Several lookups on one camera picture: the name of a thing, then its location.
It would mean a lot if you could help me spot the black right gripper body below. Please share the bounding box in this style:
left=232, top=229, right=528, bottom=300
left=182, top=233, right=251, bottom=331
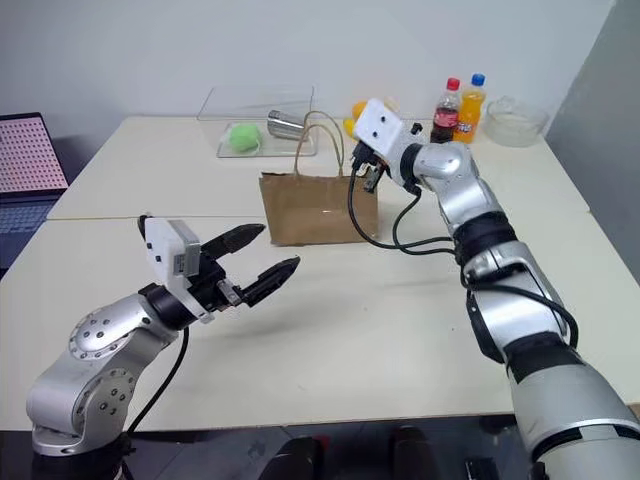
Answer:
left=349, top=141, right=392, bottom=177

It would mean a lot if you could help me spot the clear glass bowl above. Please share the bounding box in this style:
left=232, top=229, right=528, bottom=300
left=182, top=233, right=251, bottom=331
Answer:
left=485, top=95, right=551, bottom=148

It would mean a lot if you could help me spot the green round item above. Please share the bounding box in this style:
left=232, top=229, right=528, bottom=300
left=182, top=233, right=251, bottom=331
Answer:
left=228, top=122, right=264, bottom=154

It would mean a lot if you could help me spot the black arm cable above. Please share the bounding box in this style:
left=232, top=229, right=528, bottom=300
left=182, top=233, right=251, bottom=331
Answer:
left=347, top=167, right=459, bottom=254
left=391, top=187, right=457, bottom=247
left=125, top=322, right=191, bottom=437

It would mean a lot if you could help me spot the dark rounded shape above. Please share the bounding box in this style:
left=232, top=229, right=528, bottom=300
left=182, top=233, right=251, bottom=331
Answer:
left=268, top=435, right=324, bottom=480

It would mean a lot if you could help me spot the silver metal cup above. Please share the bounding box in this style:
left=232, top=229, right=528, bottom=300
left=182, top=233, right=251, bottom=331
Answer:
left=266, top=109, right=308, bottom=142

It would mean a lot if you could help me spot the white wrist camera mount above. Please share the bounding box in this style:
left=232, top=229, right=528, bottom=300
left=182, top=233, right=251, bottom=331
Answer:
left=143, top=218, right=215, bottom=324
left=352, top=97, right=410, bottom=159

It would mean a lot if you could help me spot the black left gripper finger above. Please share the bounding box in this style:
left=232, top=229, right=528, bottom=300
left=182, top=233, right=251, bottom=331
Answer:
left=240, top=255, right=302, bottom=308
left=200, top=222, right=267, bottom=261

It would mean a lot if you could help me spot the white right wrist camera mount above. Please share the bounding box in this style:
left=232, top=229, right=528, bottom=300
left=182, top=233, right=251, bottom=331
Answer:
left=352, top=97, right=410, bottom=159

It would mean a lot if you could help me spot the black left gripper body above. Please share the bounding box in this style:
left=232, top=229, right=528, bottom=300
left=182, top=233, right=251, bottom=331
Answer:
left=186, top=242, right=249, bottom=314

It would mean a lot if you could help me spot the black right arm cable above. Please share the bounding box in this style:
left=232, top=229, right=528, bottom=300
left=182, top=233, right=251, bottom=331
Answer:
left=347, top=167, right=459, bottom=254
left=391, top=187, right=457, bottom=247

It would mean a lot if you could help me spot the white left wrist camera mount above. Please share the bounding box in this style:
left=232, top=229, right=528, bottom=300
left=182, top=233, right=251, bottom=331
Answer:
left=143, top=218, right=215, bottom=324

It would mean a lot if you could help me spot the orange soda bottle blue cap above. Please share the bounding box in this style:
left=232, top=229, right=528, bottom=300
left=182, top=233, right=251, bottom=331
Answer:
left=452, top=72, right=488, bottom=145

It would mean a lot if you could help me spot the open laptop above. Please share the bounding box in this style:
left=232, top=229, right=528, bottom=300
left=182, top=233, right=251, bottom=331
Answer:
left=0, top=111, right=72, bottom=281

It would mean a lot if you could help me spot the brown paper bag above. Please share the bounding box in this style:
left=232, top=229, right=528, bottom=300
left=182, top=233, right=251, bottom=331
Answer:
left=258, top=110, right=380, bottom=247

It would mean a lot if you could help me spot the cola bottle red cap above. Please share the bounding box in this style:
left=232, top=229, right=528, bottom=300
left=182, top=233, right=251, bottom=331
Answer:
left=429, top=76, right=463, bottom=147

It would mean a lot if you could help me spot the small dark shape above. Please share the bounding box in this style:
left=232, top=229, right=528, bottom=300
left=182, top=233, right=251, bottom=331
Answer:
left=463, top=455, right=503, bottom=480

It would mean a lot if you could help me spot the clear plastic box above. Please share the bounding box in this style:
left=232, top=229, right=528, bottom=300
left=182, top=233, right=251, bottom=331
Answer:
left=196, top=84, right=319, bottom=159

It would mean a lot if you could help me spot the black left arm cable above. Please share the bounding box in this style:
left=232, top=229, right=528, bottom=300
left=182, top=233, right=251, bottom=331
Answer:
left=125, top=322, right=191, bottom=437

